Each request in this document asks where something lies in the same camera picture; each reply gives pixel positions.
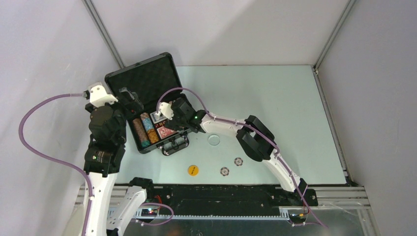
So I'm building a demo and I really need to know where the blue playing card deck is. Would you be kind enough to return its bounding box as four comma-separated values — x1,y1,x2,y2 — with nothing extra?
150,112,163,123

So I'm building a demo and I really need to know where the poker chip lower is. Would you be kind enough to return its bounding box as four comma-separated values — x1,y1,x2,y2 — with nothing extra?
220,167,230,177

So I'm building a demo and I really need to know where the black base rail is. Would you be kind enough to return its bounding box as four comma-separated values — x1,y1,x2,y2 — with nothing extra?
128,177,318,217

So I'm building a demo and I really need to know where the red playing card deck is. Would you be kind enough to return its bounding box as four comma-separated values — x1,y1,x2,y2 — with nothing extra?
156,126,177,140

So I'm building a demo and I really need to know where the poker chip middle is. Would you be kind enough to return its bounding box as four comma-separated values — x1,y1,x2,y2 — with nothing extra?
234,157,243,166

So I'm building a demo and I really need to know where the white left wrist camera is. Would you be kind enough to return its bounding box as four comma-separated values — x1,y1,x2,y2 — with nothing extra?
88,82,118,108

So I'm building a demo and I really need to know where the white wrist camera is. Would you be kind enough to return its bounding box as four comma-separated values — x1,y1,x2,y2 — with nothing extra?
156,102,174,120
88,82,118,108

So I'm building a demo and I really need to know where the orange blue chip stack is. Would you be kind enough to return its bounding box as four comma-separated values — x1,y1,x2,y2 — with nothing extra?
140,113,159,144

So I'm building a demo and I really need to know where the clear round dealer button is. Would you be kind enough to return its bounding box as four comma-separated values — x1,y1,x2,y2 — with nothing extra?
208,134,221,146

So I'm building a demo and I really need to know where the yellow round button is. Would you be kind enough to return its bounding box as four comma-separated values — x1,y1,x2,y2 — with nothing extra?
187,165,199,177

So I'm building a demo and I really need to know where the black poker set case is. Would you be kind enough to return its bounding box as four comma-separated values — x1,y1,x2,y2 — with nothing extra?
105,52,192,156

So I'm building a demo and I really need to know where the poker chip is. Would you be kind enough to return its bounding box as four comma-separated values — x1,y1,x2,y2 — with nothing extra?
234,157,243,166
220,167,230,177

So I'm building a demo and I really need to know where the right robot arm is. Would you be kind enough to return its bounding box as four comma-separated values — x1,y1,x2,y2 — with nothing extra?
157,98,307,196

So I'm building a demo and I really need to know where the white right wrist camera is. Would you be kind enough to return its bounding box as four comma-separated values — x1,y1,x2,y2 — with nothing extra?
156,102,174,120

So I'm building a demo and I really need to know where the brown teal chip stack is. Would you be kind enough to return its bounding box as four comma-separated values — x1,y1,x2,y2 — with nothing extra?
132,118,151,148

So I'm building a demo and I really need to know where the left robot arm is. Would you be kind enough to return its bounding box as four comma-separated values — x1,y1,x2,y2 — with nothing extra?
82,83,153,236

